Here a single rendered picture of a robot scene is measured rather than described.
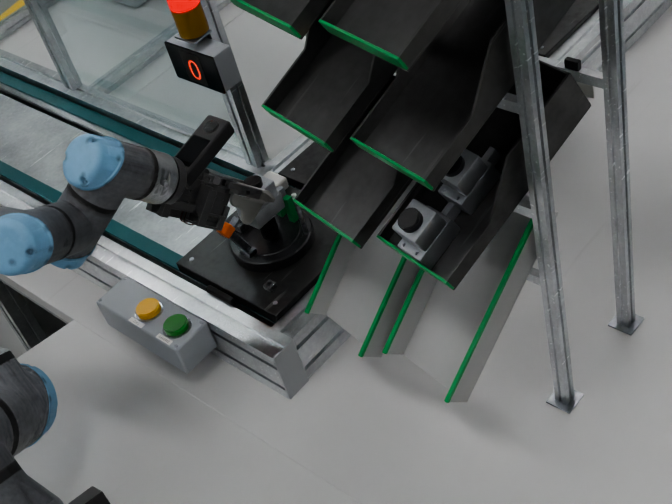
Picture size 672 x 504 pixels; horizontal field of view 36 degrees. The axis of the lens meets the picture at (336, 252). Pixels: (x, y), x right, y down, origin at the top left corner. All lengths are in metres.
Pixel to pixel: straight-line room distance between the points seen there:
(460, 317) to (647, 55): 0.92
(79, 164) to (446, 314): 0.53
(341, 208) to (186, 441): 0.48
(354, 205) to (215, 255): 0.43
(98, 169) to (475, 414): 0.64
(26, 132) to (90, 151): 0.95
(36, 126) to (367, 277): 1.07
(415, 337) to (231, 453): 0.35
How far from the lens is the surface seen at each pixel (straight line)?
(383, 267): 1.49
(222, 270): 1.72
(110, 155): 1.41
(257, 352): 1.59
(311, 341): 1.62
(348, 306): 1.53
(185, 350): 1.65
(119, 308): 1.75
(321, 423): 1.60
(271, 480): 1.56
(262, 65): 2.38
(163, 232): 1.92
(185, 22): 1.71
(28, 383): 1.61
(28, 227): 1.33
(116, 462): 1.68
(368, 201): 1.37
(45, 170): 2.21
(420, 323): 1.46
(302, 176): 1.84
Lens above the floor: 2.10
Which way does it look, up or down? 42 degrees down
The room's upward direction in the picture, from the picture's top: 17 degrees counter-clockwise
